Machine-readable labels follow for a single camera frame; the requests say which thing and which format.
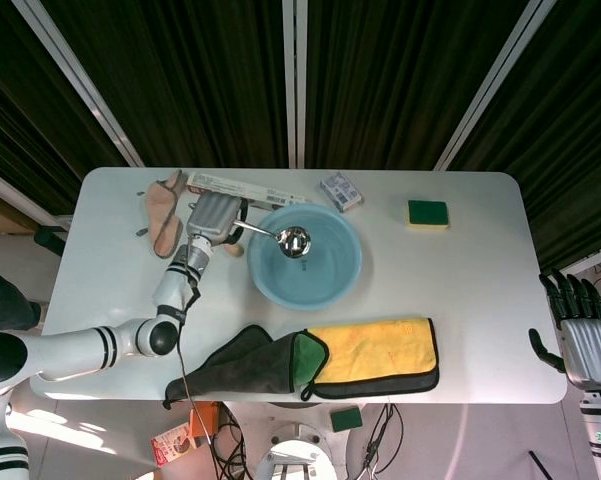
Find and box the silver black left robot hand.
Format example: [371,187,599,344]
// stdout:
[186,192,250,251]

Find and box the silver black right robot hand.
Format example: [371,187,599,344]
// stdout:
[528,268,601,389]

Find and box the metal ladle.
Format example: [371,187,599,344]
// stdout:
[232,217,313,260]

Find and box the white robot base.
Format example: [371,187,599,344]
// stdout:
[252,402,354,480]

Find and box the blue plastic basin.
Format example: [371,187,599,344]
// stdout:
[246,203,367,311]

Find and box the long white red box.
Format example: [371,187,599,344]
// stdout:
[186,171,313,208]

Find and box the small blue white box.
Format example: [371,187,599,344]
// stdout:
[319,171,365,213]

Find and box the dark grey green cloth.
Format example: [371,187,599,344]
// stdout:
[162,324,330,410]

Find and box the orange box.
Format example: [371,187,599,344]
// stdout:
[189,402,223,438]

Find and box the yellow grey microfiber cloth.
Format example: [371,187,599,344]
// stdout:
[305,316,440,400]

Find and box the green yellow sponge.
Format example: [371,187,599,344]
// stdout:
[405,199,452,232]

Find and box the red printed booklet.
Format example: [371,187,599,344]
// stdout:
[150,422,197,469]

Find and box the green sponge on floor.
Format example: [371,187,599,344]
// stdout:
[329,406,364,433]

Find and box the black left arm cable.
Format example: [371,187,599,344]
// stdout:
[173,259,216,446]

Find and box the black cable bundle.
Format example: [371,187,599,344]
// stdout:
[361,402,406,480]

